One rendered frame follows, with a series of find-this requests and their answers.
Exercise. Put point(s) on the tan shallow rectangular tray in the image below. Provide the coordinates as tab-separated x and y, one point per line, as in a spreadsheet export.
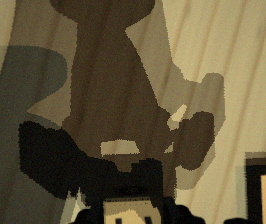
257	195

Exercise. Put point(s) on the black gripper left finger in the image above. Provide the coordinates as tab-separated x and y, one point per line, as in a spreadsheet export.
94	215

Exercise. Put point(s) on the tan cube with black number 1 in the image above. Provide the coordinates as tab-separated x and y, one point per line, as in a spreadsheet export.
133	204

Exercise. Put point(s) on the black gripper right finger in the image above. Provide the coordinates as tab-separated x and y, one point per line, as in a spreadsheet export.
180	214

